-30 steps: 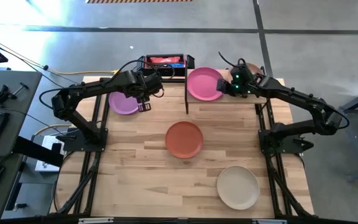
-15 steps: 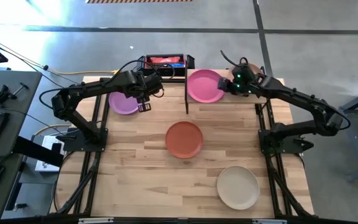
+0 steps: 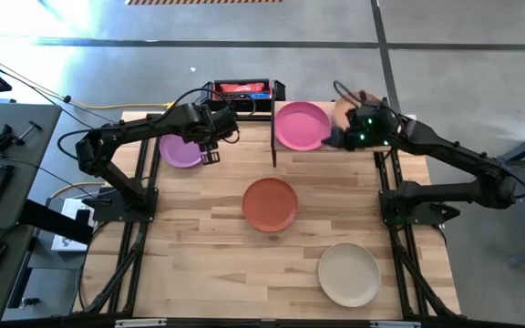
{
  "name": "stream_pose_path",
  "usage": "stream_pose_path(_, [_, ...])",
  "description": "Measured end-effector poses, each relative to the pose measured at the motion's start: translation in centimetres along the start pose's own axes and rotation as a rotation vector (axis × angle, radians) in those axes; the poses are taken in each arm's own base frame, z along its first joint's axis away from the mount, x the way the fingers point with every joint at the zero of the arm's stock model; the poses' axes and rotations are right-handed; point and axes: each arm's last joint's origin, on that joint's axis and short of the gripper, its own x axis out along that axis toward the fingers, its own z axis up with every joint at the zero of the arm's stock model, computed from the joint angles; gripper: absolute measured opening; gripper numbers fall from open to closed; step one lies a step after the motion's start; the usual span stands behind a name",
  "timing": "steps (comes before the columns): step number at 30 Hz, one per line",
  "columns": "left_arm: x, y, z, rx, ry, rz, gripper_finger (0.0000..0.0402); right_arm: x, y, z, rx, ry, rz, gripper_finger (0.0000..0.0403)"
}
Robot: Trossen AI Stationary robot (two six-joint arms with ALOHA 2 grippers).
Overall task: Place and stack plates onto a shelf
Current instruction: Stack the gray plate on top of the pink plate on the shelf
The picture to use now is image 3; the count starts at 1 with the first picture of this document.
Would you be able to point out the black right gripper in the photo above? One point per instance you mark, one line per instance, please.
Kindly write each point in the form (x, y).
(374, 130)

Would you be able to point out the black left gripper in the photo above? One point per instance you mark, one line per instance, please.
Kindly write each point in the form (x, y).
(210, 123)

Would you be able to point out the purple round plate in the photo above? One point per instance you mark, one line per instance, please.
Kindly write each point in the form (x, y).
(178, 152)

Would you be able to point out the pink round plate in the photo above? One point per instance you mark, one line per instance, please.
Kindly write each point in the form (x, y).
(301, 125)

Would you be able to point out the peach round plate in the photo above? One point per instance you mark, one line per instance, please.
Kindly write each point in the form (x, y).
(365, 97)

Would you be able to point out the orange round plate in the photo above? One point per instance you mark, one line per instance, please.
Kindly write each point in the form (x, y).
(269, 205)

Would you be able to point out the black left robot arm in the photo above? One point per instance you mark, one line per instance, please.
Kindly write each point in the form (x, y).
(121, 132)

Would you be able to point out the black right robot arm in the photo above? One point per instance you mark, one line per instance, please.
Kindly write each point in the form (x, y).
(449, 155)

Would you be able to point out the cream round plate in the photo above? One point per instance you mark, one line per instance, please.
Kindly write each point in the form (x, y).
(349, 275)

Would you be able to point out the white box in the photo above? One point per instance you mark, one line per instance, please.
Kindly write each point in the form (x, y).
(68, 214)

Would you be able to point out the black bar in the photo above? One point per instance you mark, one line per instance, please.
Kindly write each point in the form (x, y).
(53, 223)

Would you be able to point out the grey desk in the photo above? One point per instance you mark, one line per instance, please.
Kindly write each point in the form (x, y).
(39, 173)

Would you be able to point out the black clamp tools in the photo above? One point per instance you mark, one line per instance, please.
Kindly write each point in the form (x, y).
(3, 139)

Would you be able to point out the black metal table frame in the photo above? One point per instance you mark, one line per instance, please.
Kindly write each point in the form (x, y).
(154, 155)

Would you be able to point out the white bracket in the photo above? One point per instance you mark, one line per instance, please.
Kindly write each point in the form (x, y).
(394, 324)
(141, 323)

